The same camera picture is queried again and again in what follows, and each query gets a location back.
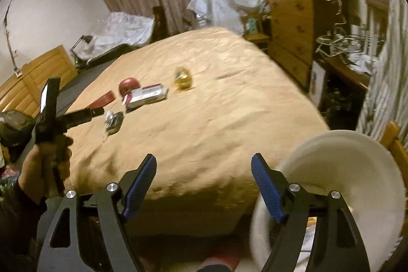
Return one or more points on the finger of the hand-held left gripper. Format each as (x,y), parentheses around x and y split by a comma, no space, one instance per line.
(83,116)

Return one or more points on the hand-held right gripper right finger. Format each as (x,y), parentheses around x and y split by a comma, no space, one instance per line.
(267,189)

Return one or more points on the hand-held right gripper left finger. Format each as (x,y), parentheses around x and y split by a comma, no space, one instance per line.
(140,186)

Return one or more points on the white round bin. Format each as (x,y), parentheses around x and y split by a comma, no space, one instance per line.
(344,157)

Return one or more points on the person's left hand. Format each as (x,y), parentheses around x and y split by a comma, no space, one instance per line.
(32,166)

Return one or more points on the frayed white paper wad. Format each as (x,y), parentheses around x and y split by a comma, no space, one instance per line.
(110,116)

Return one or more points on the flat red box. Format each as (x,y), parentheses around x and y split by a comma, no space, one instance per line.
(105,98)

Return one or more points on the crumpled black packet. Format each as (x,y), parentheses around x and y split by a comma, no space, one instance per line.
(116,126)

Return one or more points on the wooden headboard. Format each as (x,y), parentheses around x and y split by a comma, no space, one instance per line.
(41,68)

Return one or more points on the camouflage cloth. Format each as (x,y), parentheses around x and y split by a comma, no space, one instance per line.
(14,125)

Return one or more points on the dark grey bed sheet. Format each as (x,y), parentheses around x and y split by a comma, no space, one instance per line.
(92,74)

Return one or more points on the white and red carton box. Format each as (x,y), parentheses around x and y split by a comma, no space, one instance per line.
(145,96)

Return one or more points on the black desk lamp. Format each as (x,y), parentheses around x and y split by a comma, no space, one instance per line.
(79,41)

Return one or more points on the dark printed cloth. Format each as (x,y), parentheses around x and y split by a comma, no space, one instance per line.
(7,174)

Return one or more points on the tan blanket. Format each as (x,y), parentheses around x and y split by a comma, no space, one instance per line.
(207,116)

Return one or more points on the white patterned quilt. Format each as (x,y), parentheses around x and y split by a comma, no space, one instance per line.
(124,28)

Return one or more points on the yellow plastic wrapper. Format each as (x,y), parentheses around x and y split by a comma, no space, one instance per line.
(183,79)

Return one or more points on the white framed picture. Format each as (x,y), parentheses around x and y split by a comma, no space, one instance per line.
(317,80)

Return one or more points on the dark wooden chair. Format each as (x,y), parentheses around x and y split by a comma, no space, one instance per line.
(159,20)

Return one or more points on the light wooden chair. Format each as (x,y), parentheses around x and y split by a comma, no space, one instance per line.
(390,135)

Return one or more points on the wooden desk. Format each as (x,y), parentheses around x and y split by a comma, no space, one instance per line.
(347,69)

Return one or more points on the wooden nightstand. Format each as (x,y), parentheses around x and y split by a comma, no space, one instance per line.
(258,37)

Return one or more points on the wooden dresser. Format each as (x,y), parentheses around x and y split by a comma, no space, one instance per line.
(290,33)

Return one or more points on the striped curtain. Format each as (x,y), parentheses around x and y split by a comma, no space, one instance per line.
(385,84)

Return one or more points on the small picture frame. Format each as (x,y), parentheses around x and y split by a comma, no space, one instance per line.
(253,25)

